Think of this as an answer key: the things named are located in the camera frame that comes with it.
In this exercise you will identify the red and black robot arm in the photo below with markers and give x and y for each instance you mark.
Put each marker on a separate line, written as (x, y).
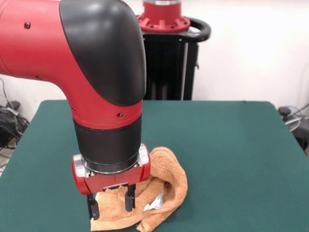
(48, 43)

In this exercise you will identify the silver round stand base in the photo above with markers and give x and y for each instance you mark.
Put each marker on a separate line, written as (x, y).
(293, 123)

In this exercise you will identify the black round device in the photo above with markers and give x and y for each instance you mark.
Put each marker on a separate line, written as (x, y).
(284, 111)

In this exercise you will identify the red robot base flange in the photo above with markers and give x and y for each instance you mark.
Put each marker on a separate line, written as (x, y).
(164, 12)

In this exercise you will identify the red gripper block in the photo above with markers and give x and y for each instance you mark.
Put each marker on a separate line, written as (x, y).
(111, 181)

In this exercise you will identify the dark green table cloth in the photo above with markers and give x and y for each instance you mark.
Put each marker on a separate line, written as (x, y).
(241, 157)

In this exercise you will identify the black chair base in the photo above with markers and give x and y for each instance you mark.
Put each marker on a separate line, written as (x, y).
(303, 137)

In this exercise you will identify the orange terry towel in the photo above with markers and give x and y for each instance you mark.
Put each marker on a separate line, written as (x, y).
(169, 174)

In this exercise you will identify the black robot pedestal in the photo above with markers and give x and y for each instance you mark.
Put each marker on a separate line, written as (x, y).
(169, 67)

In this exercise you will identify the black power adapter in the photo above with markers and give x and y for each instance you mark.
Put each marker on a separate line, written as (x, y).
(15, 105)

